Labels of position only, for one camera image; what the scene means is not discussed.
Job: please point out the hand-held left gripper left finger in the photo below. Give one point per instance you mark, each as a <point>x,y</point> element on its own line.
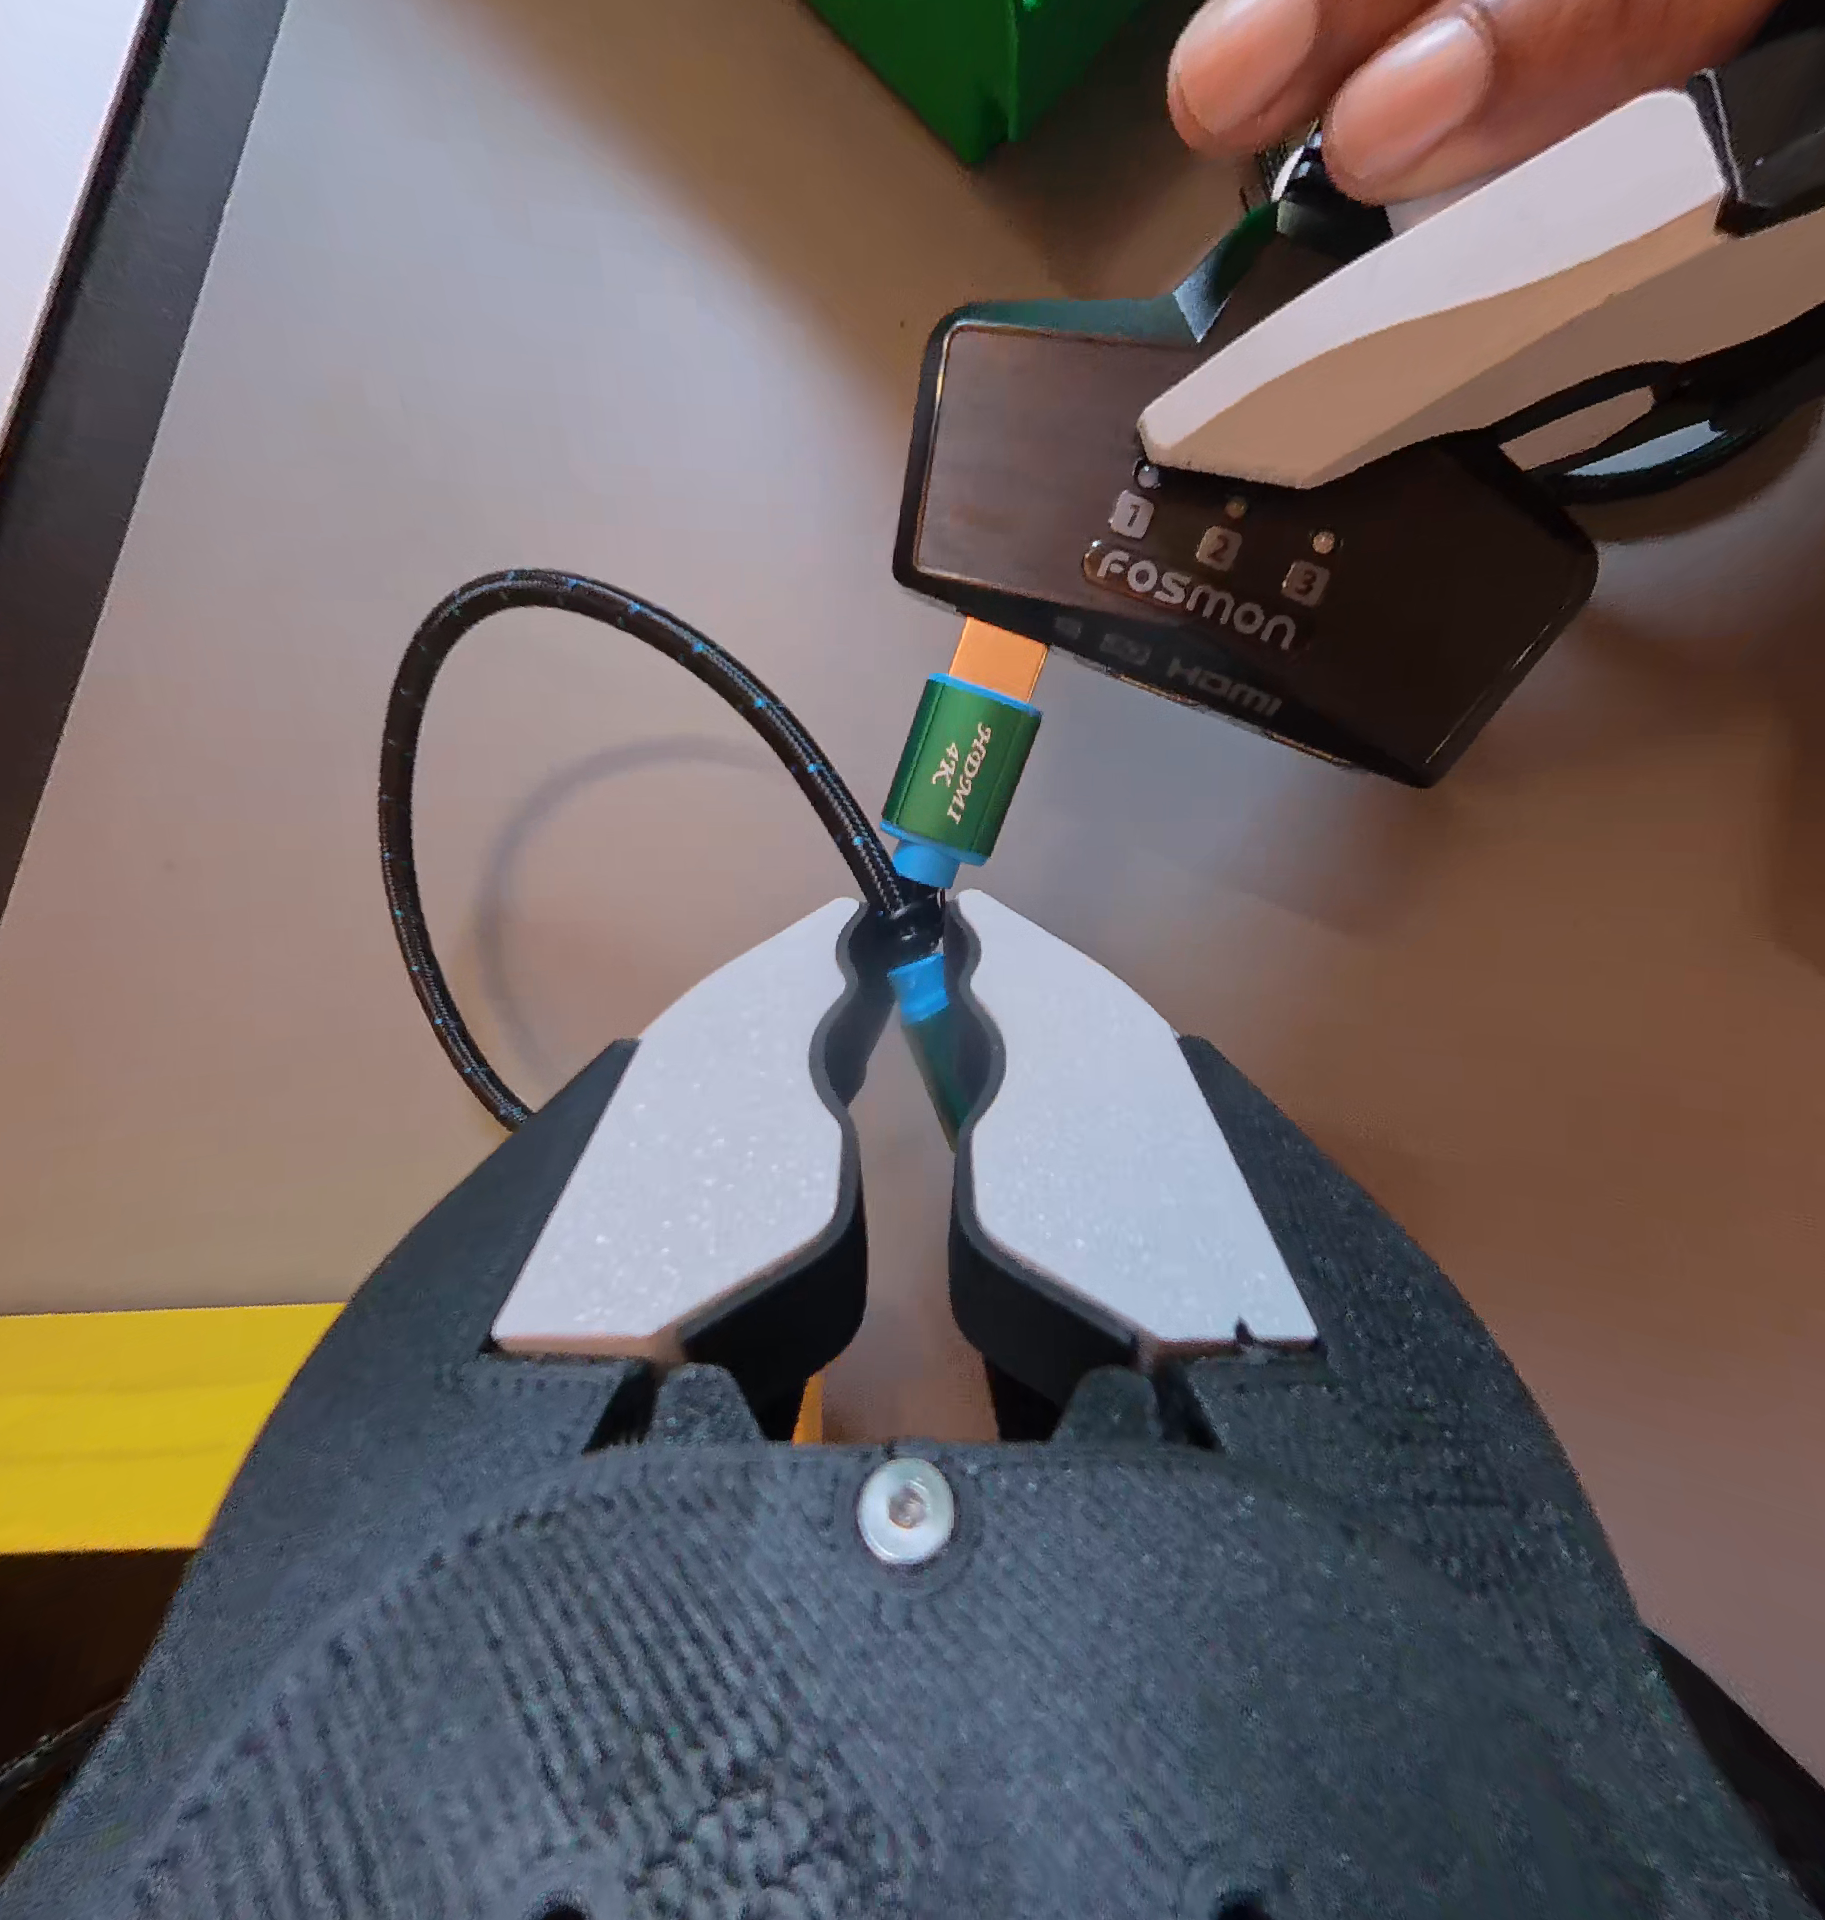
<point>688,1155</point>

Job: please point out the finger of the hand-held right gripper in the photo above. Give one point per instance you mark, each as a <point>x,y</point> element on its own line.
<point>1453,286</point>

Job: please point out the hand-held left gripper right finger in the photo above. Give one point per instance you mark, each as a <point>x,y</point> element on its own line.
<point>1123,1171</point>

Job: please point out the black HDMI switch box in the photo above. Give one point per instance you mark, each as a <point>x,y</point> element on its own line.
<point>1003,480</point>

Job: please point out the green plastic bin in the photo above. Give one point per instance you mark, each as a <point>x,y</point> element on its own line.
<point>987,60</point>

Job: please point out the yellow plastic bin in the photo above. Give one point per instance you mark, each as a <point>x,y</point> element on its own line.
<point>132,1426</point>

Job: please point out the person's right hand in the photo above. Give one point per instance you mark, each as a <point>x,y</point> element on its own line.
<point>1453,90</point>

